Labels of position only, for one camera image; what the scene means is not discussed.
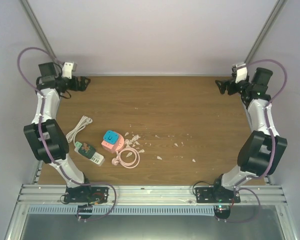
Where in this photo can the aluminium rail frame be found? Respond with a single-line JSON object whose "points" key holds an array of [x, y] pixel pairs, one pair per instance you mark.
{"points": [[262, 214]]}

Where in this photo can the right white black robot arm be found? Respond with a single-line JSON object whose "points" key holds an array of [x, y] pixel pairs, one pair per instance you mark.
{"points": [[264, 148]]}

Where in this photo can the blue square plug adapter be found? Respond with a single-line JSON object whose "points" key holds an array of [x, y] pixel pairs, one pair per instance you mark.
{"points": [[111, 137]]}

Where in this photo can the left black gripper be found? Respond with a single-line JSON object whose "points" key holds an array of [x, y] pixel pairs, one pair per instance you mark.
{"points": [[83, 87]]}

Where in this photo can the right aluminium post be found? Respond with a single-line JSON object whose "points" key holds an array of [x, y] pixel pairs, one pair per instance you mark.
{"points": [[271, 19]]}

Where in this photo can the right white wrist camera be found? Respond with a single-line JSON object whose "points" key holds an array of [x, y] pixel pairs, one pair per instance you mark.
{"points": [[239, 72]]}

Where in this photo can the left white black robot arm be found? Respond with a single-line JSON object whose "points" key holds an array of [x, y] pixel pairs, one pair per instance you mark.
{"points": [[45, 137]]}

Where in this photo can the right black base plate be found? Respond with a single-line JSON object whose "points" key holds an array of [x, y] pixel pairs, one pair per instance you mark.
{"points": [[205, 195]]}

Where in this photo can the left aluminium post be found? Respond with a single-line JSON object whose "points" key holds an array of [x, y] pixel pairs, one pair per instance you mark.
{"points": [[38, 29]]}

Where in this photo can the pink round power strip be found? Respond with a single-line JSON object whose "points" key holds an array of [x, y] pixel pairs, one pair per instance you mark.
{"points": [[120, 143]]}

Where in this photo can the grey slotted cable duct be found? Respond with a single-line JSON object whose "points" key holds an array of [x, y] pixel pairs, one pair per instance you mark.
{"points": [[123, 210]]}

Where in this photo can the pink cube socket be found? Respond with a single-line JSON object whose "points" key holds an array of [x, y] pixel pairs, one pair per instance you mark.
{"points": [[109, 146]]}

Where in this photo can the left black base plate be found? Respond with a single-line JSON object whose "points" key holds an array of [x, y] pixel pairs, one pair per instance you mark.
{"points": [[85, 194]]}

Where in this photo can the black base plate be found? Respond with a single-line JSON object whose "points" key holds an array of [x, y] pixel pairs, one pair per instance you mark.
{"points": [[205, 195], [85, 194]]}

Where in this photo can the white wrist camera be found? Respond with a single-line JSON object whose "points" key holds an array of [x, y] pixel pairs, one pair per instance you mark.
{"points": [[67, 69], [239, 72]]}

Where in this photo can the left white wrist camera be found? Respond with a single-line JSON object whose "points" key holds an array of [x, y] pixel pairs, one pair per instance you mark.
{"points": [[67, 69]]}

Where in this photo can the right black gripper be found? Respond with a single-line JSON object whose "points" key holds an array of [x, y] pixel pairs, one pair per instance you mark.
{"points": [[224, 83]]}

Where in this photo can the aluminium post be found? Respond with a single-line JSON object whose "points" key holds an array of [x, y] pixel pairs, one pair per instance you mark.
{"points": [[38, 29], [271, 19]]}

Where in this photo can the white power strip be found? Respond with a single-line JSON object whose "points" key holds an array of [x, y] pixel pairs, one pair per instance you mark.
{"points": [[91, 154]]}

